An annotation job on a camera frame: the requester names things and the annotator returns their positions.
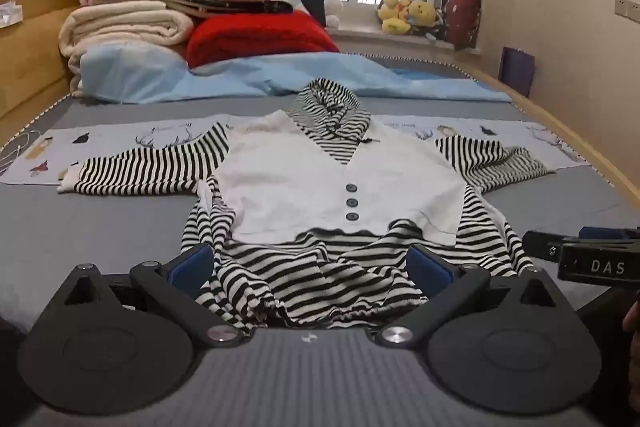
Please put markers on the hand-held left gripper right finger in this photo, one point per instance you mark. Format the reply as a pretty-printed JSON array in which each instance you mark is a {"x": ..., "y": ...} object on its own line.
[{"x": 427, "y": 268}]

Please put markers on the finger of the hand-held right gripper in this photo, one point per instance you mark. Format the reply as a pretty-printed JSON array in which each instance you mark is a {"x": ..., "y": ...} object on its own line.
[
  {"x": 542, "y": 246},
  {"x": 607, "y": 233}
]

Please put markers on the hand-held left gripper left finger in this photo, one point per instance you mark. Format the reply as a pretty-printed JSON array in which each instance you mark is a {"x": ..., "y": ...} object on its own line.
[{"x": 192, "y": 264}]

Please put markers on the black white striped hooded sweater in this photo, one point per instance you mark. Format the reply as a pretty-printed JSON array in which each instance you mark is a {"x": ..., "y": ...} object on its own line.
[{"x": 300, "y": 187}]

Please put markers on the person's right hand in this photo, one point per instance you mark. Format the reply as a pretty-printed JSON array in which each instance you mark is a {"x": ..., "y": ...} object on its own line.
[{"x": 632, "y": 319}]

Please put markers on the grey bed sheet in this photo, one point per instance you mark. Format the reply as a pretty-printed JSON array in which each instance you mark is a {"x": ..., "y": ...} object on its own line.
[{"x": 100, "y": 232}]

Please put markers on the lamp printed bed sheet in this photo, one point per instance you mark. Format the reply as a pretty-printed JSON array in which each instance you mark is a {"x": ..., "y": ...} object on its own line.
[{"x": 125, "y": 137}]

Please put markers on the light blue sheet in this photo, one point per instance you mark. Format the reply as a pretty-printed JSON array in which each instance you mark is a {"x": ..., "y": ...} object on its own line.
[{"x": 225, "y": 79}]

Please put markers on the red blanket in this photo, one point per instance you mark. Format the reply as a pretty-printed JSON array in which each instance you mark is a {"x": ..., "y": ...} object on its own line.
[{"x": 255, "y": 37}]

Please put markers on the red cushion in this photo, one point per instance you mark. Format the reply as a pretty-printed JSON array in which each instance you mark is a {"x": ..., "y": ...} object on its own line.
[{"x": 462, "y": 19}]

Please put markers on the cream rolled blanket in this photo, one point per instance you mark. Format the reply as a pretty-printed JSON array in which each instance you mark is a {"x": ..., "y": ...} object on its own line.
[{"x": 125, "y": 24}]

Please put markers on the dark trimmed folded cloth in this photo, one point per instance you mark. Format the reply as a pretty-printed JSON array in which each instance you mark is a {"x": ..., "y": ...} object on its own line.
[{"x": 240, "y": 7}]

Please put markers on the white plush toy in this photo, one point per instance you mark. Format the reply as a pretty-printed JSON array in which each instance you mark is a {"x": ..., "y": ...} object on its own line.
[{"x": 334, "y": 14}]

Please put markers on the tissue box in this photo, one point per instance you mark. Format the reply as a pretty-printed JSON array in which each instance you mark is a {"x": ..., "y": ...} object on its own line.
[{"x": 10, "y": 14}]

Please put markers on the white wall socket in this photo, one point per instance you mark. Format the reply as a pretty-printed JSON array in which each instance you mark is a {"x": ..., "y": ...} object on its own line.
[
  {"x": 635, "y": 13},
  {"x": 621, "y": 7}
]

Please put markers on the wooden bed frame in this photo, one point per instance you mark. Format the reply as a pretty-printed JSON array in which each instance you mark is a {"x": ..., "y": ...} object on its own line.
[{"x": 30, "y": 57}]

